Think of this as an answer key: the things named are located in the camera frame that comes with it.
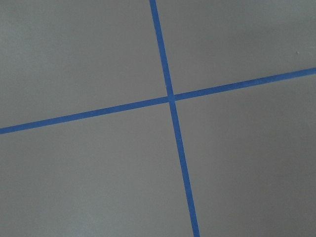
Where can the blue tape strip long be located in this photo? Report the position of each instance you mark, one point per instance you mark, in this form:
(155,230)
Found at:
(175,119)

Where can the blue tape strip crossing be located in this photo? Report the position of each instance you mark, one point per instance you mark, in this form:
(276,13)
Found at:
(157,101)

